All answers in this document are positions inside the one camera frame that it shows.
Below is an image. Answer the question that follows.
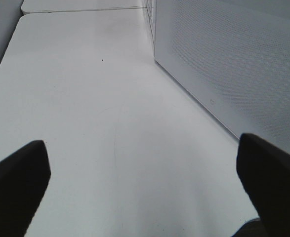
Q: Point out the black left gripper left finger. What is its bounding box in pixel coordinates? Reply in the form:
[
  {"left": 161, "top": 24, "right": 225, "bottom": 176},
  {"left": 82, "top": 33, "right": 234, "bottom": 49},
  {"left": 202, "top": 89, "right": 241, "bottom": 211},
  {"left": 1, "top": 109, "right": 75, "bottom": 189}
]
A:
[{"left": 0, "top": 140, "right": 51, "bottom": 237}]

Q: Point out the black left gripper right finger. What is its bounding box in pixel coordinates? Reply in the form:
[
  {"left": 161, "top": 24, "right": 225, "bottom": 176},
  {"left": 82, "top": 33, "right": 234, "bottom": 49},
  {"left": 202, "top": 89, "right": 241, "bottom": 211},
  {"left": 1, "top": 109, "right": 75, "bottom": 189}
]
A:
[{"left": 236, "top": 133, "right": 290, "bottom": 237}]

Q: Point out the white microwave door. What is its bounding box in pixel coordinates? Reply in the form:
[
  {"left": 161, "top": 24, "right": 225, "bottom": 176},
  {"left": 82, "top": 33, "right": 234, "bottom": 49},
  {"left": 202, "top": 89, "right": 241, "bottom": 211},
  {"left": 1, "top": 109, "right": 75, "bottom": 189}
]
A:
[{"left": 154, "top": 0, "right": 290, "bottom": 154}]

